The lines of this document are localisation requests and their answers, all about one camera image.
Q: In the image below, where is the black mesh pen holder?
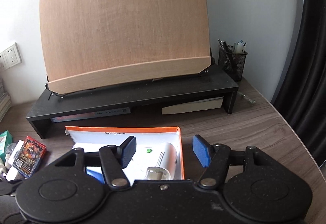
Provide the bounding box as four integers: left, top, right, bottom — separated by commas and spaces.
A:
218, 39, 248, 82

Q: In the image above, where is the wooden book stand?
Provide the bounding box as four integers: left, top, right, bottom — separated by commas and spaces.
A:
40, 0, 211, 94

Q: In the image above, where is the small clear pen on table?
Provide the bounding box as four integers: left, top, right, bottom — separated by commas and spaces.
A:
237, 91, 256, 105

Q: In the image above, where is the white wall socket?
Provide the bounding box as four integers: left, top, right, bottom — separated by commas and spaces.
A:
0, 43, 22, 71

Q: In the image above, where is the stack of books and papers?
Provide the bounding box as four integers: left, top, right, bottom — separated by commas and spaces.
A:
0, 79, 12, 121

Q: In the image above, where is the black monitor riser shelf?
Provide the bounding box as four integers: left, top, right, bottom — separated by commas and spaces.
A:
26, 65, 239, 138

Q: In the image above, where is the beige booklet under riser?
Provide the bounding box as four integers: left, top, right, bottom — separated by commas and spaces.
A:
161, 97, 224, 115

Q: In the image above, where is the orange white box lid tray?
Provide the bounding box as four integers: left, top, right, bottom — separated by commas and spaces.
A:
66, 126, 185, 183

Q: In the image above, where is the clear refill bottle white cap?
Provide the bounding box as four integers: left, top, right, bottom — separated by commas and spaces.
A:
1, 143, 17, 178

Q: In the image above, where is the blue floss pick box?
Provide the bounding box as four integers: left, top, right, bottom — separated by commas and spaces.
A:
86, 167, 105, 184

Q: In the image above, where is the red blue playing card box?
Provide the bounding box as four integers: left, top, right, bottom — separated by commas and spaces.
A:
13, 136, 46, 178

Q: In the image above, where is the green bandage box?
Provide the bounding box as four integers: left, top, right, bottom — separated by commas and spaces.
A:
0, 130, 13, 163

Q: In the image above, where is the white mosquito heater with bottle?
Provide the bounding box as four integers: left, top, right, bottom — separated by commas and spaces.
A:
145, 143, 177, 180

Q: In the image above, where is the white charger box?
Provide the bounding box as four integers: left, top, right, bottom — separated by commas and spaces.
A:
5, 140, 25, 181

